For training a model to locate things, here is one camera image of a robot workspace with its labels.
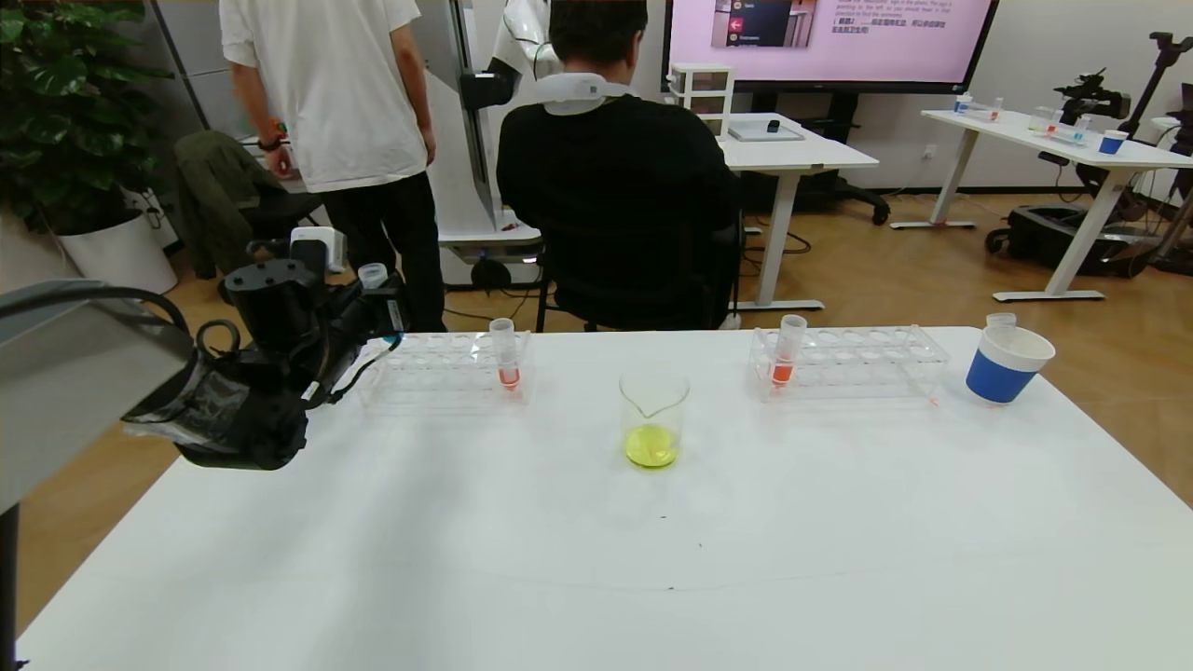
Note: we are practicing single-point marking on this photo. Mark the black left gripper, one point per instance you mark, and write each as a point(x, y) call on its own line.
point(392, 316)

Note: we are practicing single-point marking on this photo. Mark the yellow pigment test tube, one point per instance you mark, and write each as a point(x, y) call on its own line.
point(1000, 321)

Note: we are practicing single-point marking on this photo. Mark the black background robot arm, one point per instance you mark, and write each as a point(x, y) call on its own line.
point(1095, 93)

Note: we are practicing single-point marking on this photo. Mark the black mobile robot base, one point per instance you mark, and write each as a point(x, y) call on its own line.
point(1053, 238)

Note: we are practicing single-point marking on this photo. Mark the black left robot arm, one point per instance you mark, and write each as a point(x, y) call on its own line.
point(84, 373)

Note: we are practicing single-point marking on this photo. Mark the clear plastic test tube rack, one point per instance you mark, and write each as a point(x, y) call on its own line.
point(843, 365)
point(447, 373)

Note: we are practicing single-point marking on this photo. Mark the orange pigment test tube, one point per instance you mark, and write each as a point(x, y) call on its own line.
point(509, 376)
point(781, 373)

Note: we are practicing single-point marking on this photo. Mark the glass beaker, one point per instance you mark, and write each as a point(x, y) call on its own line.
point(652, 445)

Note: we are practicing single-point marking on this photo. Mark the background clear tube rack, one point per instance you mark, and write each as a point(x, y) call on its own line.
point(1062, 132)

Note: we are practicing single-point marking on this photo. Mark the black folding chair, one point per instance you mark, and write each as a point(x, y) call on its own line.
point(280, 210)

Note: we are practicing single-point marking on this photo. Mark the white humanoid robot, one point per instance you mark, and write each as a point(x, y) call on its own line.
point(466, 186)

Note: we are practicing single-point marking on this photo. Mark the olive green jacket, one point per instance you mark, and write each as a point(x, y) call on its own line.
point(214, 196)

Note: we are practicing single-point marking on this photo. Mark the standing person in white shirt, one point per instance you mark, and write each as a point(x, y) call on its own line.
point(326, 93)

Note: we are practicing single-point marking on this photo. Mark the white plant pot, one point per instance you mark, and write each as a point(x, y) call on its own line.
point(121, 261)

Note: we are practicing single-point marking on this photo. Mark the seated person in black sweater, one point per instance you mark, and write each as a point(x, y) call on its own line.
point(606, 168)

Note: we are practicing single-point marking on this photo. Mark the white neck device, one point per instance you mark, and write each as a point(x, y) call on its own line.
point(578, 93)

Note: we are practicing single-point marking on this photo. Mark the black office chair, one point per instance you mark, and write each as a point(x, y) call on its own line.
point(733, 270)

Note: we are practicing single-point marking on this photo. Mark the large green potted plant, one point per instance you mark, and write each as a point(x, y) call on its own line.
point(65, 112)

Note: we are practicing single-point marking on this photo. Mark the white desktop drawer box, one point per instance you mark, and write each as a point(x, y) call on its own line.
point(701, 98)

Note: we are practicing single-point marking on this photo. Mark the grey tablet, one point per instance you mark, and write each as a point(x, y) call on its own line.
point(769, 134)

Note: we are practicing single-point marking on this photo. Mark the white office desk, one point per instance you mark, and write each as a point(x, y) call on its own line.
point(802, 154)

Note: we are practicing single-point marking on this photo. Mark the black display stand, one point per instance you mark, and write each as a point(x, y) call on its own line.
point(843, 107)

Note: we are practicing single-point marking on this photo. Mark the large display screen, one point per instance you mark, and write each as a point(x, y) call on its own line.
point(885, 47)

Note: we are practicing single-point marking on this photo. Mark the blue and white paper cup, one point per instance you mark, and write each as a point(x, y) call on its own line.
point(999, 375)

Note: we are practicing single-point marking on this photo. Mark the long white standing desk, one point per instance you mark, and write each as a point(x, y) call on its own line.
point(1016, 132)

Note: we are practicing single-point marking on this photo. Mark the small blue background cup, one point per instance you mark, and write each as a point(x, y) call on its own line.
point(1110, 143)

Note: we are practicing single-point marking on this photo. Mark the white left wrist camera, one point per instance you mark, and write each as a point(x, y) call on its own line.
point(317, 247)

